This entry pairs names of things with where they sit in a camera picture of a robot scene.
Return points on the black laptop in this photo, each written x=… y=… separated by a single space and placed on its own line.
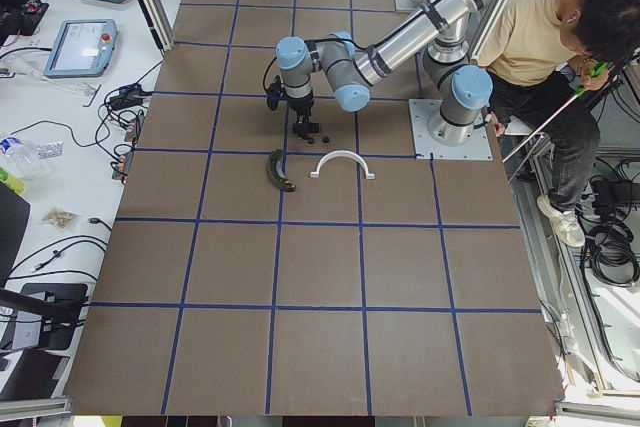
x=14 y=216

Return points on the clear plastic water bottle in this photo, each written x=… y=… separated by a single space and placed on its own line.
x=23 y=156

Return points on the near blue teach pendant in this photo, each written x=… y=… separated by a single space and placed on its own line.
x=82 y=49

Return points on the small bag of parts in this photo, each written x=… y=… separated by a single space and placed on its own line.
x=59 y=218

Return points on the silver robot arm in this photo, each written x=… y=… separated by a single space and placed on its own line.
x=352 y=70
x=465 y=88

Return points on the person in beige shirt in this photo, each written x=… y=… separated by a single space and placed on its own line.
x=522 y=54

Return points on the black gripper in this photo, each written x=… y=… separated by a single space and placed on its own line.
x=300 y=108

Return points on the green handled grabber stick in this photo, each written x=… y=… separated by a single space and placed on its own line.
x=594 y=73

